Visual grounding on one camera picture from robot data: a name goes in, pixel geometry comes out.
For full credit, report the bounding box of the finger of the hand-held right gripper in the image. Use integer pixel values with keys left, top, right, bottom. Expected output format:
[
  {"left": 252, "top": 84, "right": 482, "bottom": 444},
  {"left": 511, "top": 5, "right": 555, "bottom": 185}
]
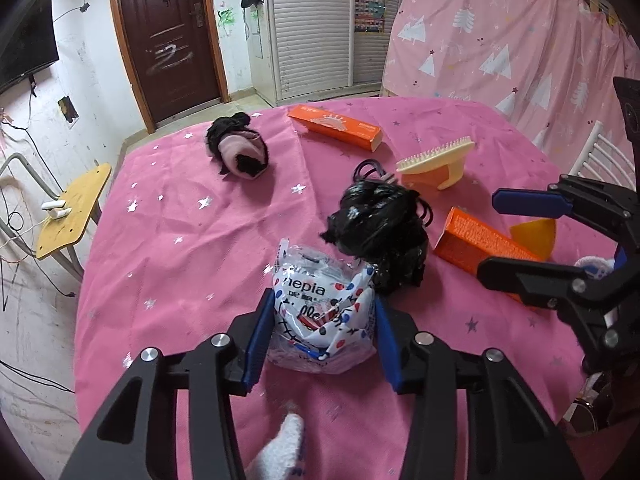
[
  {"left": 491, "top": 175, "right": 636, "bottom": 243},
  {"left": 476, "top": 255, "right": 637, "bottom": 357}
]

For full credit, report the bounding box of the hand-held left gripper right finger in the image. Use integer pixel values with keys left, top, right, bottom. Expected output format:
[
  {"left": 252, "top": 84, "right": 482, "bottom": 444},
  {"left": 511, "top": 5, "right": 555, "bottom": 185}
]
[{"left": 375, "top": 296, "right": 585, "bottom": 480}]

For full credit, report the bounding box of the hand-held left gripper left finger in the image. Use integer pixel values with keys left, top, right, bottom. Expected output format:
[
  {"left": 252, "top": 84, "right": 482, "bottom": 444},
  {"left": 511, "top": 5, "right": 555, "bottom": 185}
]
[{"left": 60, "top": 288, "right": 277, "bottom": 480}]

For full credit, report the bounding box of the deep orange box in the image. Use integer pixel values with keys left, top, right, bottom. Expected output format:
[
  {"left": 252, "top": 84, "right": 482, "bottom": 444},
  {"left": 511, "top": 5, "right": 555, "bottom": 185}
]
[{"left": 432, "top": 206, "right": 558, "bottom": 311}]

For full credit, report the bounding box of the printed tissue pack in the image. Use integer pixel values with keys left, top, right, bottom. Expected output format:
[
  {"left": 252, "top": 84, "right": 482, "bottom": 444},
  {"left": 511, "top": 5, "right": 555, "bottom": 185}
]
[{"left": 264, "top": 237, "right": 377, "bottom": 375}]

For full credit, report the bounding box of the person's right hand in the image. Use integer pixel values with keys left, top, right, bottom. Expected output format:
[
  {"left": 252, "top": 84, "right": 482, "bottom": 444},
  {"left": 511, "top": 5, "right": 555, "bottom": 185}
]
[{"left": 575, "top": 255, "right": 618, "bottom": 281}]

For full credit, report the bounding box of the person's left hand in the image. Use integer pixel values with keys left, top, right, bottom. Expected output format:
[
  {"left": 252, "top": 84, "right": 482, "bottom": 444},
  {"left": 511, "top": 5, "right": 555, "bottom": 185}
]
[{"left": 245, "top": 412, "right": 306, "bottom": 480}]

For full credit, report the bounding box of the orange yellow cone piece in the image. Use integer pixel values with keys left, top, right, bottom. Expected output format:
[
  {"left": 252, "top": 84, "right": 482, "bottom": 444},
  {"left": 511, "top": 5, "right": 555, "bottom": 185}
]
[{"left": 509, "top": 218, "right": 557, "bottom": 261}]

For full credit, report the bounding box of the beige plastic brush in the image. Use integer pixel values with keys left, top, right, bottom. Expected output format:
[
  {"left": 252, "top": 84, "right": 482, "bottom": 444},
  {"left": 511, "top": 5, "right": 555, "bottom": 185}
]
[{"left": 395, "top": 136, "right": 477, "bottom": 191}]

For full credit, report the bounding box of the pink star print tablecloth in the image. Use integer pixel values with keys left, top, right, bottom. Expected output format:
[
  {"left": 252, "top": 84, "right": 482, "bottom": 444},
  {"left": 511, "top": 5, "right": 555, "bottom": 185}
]
[{"left": 74, "top": 96, "right": 631, "bottom": 480}]

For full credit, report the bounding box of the black plastic bag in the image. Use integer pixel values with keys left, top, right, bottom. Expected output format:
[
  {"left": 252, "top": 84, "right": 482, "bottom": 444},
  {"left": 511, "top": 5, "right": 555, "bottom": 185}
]
[{"left": 320, "top": 180, "right": 430, "bottom": 297}]

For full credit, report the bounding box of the pink tree print curtain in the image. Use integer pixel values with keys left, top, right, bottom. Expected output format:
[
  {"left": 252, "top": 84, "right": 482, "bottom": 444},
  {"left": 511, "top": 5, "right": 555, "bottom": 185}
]
[{"left": 382, "top": 0, "right": 640, "bottom": 171}]

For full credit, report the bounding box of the black pink sock bundle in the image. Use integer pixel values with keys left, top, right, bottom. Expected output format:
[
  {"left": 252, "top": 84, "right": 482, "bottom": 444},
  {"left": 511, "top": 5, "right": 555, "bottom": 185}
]
[{"left": 204, "top": 112, "right": 271, "bottom": 181}]

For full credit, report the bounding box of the long light orange box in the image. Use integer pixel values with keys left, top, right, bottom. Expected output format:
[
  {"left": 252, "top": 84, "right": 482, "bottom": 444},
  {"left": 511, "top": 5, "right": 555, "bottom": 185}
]
[{"left": 287, "top": 104, "right": 385, "bottom": 153}]

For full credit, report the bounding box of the yellow wooden chair seat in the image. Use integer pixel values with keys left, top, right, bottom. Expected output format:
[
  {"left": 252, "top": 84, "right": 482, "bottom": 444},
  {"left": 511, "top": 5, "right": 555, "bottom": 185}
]
[{"left": 35, "top": 162, "right": 112, "bottom": 261}]

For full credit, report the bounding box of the white louvered wardrobe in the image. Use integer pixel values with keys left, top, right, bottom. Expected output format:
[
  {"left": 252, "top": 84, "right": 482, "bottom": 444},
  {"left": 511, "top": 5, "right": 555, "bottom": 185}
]
[{"left": 250, "top": 0, "right": 406, "bottom": 106}]

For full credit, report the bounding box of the yellow wooden chair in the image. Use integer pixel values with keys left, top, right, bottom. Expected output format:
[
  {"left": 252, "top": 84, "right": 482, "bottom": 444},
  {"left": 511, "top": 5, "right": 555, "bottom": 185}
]
[{"left": 0, "top": 152, "right": 86, "bottom": 281}]

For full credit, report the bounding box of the dark brown door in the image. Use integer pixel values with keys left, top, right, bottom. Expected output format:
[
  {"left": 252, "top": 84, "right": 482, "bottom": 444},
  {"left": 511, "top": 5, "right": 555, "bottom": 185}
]
[{"left": 107, "top": 0, "right": 230, "bottom": 133}]

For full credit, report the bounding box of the black looped cord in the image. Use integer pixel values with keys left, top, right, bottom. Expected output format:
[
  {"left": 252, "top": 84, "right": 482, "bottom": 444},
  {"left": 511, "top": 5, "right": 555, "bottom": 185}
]
[{"left": 352, "top": 159, "right": 401, "bottom": 186}]

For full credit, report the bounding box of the dark open wall box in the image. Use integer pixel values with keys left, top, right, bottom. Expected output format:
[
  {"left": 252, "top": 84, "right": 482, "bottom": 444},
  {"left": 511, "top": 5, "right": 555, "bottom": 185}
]
[{"left": 57, "top": 96, "right": 81, "bottom": 125}]

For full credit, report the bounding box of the black wall television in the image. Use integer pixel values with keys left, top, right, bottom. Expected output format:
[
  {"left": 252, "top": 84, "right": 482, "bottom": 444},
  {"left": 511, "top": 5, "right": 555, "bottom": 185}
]
[{"left": 0, "top": 0, "right": 60, "bottom": 95}]

